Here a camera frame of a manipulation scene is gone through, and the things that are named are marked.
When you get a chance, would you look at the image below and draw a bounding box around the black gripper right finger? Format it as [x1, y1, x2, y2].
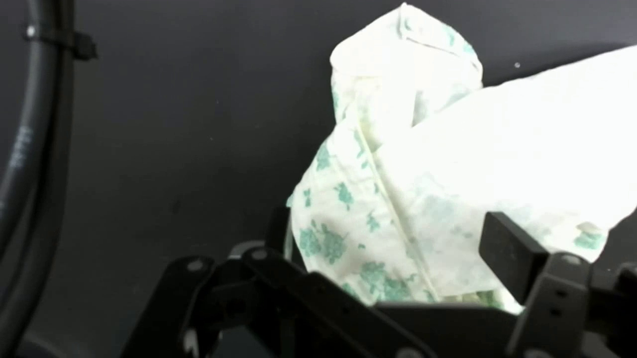
[478, 211, 637, 358]

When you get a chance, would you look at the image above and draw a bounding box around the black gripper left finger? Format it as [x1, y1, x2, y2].
[120, 205, 437, 358]

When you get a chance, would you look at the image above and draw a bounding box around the white floral cloth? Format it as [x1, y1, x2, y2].
[285, 2, 637, 314]

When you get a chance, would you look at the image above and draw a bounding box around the thin black cable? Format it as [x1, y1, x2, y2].
[0, 0, 76, 358]

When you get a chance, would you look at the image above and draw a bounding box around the thick grey cable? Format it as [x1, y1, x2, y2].
[0, 0, 60, 247]

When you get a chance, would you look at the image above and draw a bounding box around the black cable tie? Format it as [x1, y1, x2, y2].
[25, 24, 100, 62]

